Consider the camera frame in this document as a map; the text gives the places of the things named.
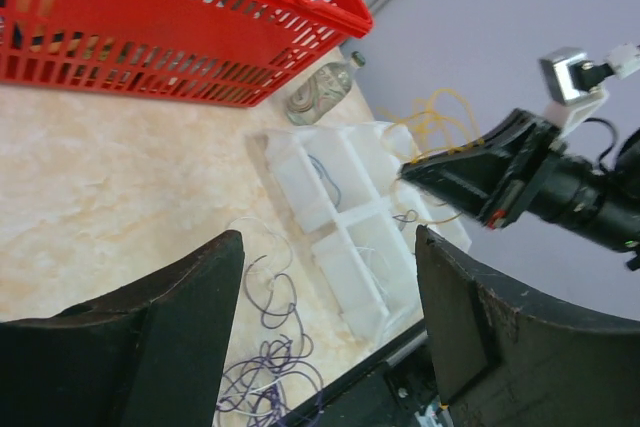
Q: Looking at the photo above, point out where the red plastic shopping basket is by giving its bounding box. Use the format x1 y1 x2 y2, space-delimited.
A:
1 0 373 107

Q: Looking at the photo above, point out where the white thin wire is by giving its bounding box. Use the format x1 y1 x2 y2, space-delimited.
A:
229 216 296 298

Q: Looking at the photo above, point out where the blue thin wire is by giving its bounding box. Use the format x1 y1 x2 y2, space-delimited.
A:
307 154 344 208

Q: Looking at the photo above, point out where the clear plastic bottle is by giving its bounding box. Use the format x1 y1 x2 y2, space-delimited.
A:
285 51 366 126

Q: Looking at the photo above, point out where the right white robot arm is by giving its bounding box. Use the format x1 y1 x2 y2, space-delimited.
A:
399 109 639 271

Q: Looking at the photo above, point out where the yellow thin wire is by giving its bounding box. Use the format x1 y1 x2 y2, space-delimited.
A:
377 88 485 226

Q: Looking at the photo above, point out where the white wire in tray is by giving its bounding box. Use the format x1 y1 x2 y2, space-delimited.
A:
357 244 396 298

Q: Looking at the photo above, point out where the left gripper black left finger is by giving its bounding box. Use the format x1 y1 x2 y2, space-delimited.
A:
1 230 245 426

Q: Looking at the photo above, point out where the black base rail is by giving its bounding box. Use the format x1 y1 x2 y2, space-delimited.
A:
271 321 453 427

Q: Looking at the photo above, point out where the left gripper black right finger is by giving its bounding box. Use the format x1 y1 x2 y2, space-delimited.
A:
415 226 639 426

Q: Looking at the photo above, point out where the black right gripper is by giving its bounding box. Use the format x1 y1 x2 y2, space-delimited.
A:
399 109 566 229

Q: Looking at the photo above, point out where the white compartment tray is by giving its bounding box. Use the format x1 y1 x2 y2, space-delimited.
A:
255 122 471 345

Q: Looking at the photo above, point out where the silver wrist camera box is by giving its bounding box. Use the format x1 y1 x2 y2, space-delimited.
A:
538 47 588 105

